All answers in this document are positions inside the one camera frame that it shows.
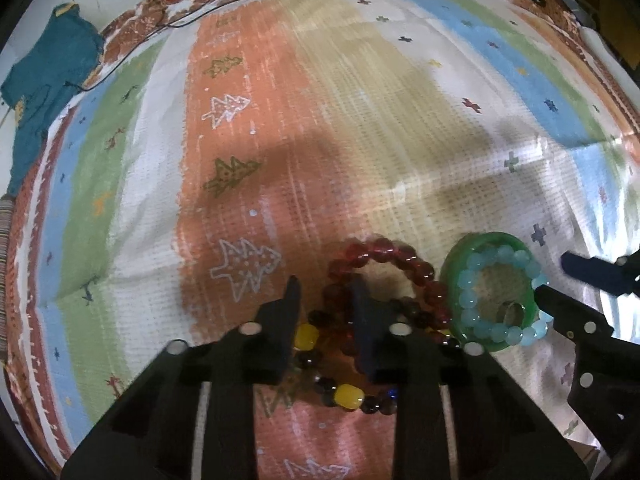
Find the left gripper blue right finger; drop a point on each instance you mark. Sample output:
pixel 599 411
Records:
pixel 460 415

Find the white rolled cloth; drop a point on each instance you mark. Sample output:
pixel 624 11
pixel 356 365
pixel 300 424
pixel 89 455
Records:
pixel 605 56

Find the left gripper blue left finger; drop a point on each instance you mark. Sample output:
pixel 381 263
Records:
pixel 191 410

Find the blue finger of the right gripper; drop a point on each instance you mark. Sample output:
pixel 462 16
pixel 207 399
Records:
pixel 571 318
pixel 616 278

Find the teal garment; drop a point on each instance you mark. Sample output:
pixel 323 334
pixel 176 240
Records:
pixel 40 85

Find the colourful striped mat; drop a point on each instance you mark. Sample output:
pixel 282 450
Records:
pixel 317 139

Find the green jade bangle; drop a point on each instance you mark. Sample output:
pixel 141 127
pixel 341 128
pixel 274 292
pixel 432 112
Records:
pixel 491 278

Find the striped brown pillow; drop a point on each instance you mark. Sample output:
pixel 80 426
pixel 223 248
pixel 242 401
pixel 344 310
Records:
pixel 6 214

